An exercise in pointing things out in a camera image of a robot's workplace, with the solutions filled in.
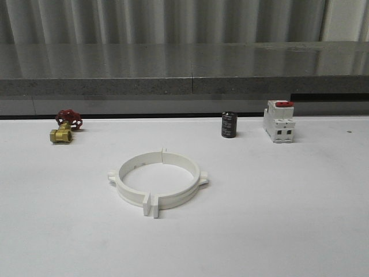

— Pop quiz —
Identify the white half pipe clamp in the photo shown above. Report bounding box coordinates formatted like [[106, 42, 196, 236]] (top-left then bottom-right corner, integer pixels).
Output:
[[108, 148, 169, 216], [151, 150, 209, 218]]

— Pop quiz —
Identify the black cylindrical capacitor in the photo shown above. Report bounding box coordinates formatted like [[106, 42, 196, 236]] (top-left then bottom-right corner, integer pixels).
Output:
[[221, 111, 238, 138]]

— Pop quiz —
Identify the grey stone counter ledge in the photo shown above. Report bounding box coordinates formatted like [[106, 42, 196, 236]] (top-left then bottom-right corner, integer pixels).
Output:
[[1, 42, 368, 118]]

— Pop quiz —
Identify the brass valve red handwheel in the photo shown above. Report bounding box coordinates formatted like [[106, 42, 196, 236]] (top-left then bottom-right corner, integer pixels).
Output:
[[50, 109, 82, 143]]

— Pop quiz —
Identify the white circuit breaker red switch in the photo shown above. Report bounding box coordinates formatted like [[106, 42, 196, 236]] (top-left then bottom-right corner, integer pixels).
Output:
[[263, 100, 295, 143]]

